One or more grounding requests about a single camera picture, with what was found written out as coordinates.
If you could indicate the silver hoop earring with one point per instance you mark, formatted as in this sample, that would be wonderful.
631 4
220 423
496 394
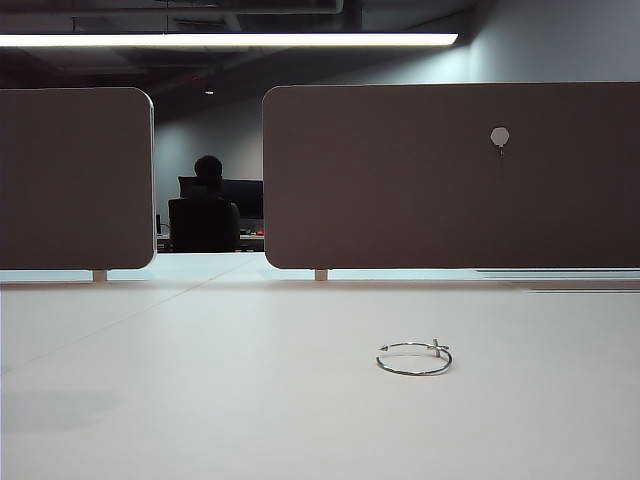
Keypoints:
436 346

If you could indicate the white hexagonal adhesive hook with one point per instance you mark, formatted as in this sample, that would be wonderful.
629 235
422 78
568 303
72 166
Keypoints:
500 135

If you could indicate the black computer monitor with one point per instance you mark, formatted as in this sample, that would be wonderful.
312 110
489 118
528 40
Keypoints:
245 197

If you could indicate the right grey desk divider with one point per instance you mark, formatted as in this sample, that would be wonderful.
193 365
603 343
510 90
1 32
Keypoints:
400 200

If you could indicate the grey desk divider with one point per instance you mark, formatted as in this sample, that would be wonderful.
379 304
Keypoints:
400 200
75 180

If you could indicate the black office chair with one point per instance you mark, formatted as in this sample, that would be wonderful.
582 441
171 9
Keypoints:
200 225

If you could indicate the seated person in background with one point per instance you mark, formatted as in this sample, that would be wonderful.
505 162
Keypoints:
208 167

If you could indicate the long ceiling light strip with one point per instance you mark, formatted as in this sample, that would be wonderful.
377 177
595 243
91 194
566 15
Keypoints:
225 40

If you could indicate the left grey desk divider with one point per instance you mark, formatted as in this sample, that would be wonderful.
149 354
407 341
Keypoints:
75 180

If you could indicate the white partition support post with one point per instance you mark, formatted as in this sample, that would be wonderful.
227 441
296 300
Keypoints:
321 274
99 275

